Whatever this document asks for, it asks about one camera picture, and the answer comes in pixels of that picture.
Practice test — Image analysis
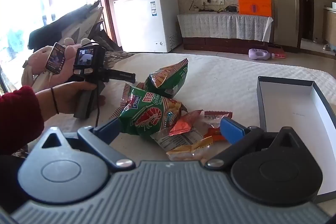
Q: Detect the patterned brown bedspread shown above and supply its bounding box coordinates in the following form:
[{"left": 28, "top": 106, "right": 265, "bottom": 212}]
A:
[{"left": 104, "top": 50, "right": 135, "bottom": 69}]

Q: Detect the clear packet with printed label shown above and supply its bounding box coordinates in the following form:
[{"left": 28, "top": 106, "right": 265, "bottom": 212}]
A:
[{"left": 151, "top": 130, "right": 208, "bottom": 153}]

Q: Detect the pink plush toy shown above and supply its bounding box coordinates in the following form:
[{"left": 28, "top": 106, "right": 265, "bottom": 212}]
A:
[{"left": 22, "top": 38, "right": 91, "bottom": 83}]

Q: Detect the wooden kitchen cabinet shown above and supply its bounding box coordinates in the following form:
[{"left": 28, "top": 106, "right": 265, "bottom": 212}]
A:
[{"left": 323, "top": 1, "right": 336, "bottom": 43}]

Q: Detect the person's left hand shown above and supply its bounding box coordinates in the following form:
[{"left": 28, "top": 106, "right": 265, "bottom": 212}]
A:
[{"left": 54, "top": 81, "right": 106, "bottom": 115}]

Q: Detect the cabinet with white lace cloth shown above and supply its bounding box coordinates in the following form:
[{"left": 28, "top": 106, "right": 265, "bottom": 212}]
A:
[{"left": 177, "top": 13, "right": 274, "bottom": 42}]

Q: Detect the green and orange chip bag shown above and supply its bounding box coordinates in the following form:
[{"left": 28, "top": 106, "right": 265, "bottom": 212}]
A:
[{"left": 143, "top": 58, "right": 189, "bottom": 98}]

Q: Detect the yellow peanut packet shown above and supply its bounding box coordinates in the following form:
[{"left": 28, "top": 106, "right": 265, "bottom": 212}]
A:
[{"left": 166, "top": 136, "right": 214, "bottom": 161}]

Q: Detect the black hair tie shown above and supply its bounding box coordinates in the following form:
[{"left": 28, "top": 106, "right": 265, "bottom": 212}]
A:
[{"left": 51, "top": 88, "right": 60, "bottom": 115}]

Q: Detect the brown wooden television cabinet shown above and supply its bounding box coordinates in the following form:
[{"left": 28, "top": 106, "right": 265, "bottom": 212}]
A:
[{"left": 182, "top": 36, "right": 268, "bottom": 55}]

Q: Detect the white chest freezer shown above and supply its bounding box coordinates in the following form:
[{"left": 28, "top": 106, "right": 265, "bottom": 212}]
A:
[{"left": 113, "top": 0, "right": 183, "bottom": 53}]

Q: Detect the dark cloth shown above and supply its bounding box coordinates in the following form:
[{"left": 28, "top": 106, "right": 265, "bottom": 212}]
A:
[{"left": 28, "top": 0, "right": 105, "bottom": 51}]

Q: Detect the pink plastic tray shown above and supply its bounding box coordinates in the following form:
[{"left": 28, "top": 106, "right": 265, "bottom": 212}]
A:
[{"left": 268, "top": 46, "right": 286, "bottom": 59}]

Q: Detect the dark blue cardboard box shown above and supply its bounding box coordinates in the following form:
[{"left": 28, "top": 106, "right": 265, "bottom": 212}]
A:
[{"left": 257, "top": 76, "right": 336, "bottom": 203}]

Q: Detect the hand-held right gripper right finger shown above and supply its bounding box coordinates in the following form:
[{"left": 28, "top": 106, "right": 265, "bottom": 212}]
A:
[{"left": 206, "top": 117, "right": 302, "bottom": 170}]

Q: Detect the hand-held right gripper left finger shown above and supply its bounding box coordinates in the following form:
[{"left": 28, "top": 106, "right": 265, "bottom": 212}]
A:
[{"left": 34, "top": 118, "right": 135, "bottom": 172}]

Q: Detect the orange foil stick packet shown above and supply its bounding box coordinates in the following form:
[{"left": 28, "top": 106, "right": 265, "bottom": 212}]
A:
[{"left": 169, "top": 110, "right": 204, "bottom": 136}]

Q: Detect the large green prawn cracker bag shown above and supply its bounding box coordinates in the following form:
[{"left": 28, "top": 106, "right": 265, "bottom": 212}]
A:
[{"left": 110, "top": 84, "right": 184, "bottom": 139}]

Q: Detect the small smartphone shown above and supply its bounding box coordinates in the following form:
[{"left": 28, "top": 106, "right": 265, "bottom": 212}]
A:
[{"left": 45, "top": 42, "right": 66, "bottom": 73}]

